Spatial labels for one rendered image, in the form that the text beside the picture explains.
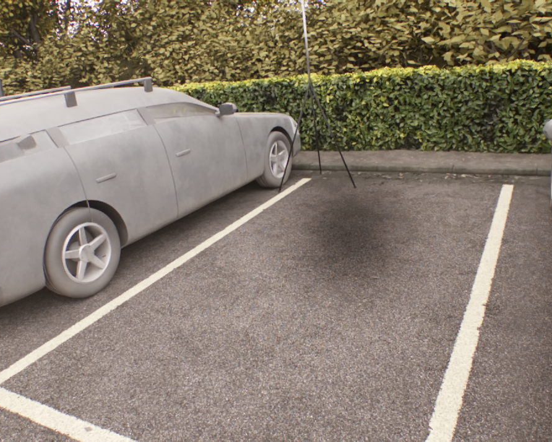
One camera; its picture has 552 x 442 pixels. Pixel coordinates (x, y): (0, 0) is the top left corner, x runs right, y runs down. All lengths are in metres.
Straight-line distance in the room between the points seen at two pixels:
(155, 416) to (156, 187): 2.17
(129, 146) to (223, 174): 1.18
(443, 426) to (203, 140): 3.33
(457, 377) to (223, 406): 1.14
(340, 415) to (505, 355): 0.94
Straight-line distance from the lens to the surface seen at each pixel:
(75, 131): 3.94
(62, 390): 2.98
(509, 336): 2.99
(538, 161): 6.39
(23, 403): 3.00
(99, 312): 3.67
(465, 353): 2.81
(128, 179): 4.03
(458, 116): 6.70
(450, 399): 2.50
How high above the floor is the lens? 1.57
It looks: 19 degrees down
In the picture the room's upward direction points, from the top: 6 degrees counter-clockwise
